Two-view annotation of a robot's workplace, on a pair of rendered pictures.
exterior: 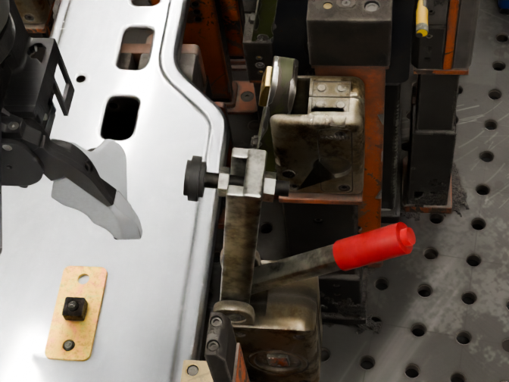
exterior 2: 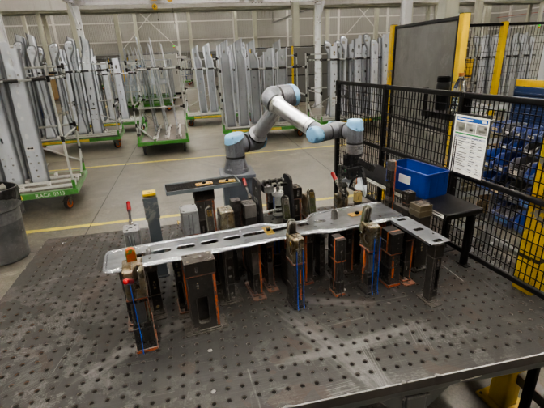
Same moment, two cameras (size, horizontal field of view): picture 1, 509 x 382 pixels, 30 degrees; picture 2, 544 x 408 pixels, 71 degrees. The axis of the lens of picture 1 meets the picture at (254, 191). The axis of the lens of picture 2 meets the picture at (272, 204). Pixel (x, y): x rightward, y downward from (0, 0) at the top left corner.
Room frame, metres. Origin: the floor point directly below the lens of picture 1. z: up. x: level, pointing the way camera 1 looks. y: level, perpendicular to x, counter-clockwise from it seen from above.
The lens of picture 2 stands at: (1.66, 1.41, 1.75)
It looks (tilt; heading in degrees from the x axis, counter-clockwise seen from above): 21 degrees down; 238
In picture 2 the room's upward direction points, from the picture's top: 3 degrees counter-clockwise
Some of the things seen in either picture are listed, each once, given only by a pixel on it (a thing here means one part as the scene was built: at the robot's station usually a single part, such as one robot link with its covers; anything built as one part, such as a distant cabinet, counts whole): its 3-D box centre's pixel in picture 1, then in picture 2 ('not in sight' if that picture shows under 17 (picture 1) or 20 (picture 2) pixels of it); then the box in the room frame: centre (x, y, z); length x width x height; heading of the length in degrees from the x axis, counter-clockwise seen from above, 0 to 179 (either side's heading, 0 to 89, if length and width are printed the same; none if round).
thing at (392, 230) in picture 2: not in sight; (389, 256); (0.35, 0.36, 0.84); 0.11 x 0.10 x 0.28; 76
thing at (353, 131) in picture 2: not in sight; (354, 131); (0.40, 0.15, 1.41); 0.09 x 0.08 x 0.11; 97
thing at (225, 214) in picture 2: not in sight; (227, 244); (0.94, -0.14, 0.89); 0.13 x 0.11 x 0.38; 76
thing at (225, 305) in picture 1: (233, 313); not in sight; (0.32, 0.03, 1.06); 0.03 x 0.01 x 0.03; 76
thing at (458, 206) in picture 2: not in sight; (404, 186); (-0.10, 0.07, 1.01); 0.90 x 0.22 x 0.03; 76
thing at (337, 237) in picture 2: not in sight; (337, 265); (0.60, 0.28, 0.84); 0.11 x 0.08 x 0.29; 76
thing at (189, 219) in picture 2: not in sight; (193, 247); (1.10, -0.19, 0.90); 0.13 x 0.10 x 0.41; 76
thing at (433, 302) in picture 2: not in sight; (432, 271); (0.31, 0.57, 0.84); 0.11 x 0.06 x 0.29; 76
